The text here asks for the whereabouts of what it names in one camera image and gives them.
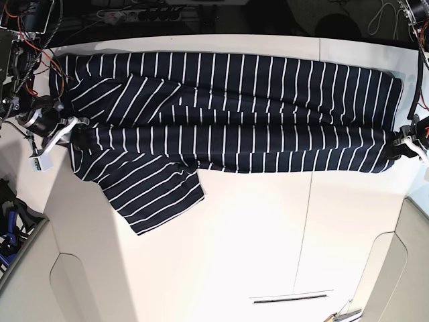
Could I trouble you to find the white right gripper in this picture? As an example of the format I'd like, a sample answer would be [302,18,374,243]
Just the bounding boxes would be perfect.
[42,116,92,153]

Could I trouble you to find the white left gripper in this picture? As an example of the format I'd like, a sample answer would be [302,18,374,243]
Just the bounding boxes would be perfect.
[382,125,428,161]

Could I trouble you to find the navy white striped T-shirt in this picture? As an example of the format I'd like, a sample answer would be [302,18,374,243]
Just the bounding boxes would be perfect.
[58,52,403,235]

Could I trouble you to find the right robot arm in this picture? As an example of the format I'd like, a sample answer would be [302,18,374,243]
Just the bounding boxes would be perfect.
[1,1,89,156]

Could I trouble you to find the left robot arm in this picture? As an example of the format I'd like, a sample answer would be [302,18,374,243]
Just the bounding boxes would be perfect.
[385,1,428,164]

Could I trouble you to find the black metal ruler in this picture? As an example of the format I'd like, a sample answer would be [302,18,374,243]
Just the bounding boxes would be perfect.
[252,294,328,304]

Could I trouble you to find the tools at table edge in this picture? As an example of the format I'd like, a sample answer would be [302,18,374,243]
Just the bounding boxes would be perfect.
[324,299,363,322]

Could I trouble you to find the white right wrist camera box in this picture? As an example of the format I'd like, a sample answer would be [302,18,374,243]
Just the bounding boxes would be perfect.
[29,154,53,172]

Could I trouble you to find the white cable loop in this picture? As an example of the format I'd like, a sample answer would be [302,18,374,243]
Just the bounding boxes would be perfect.
[368,1,408,40]

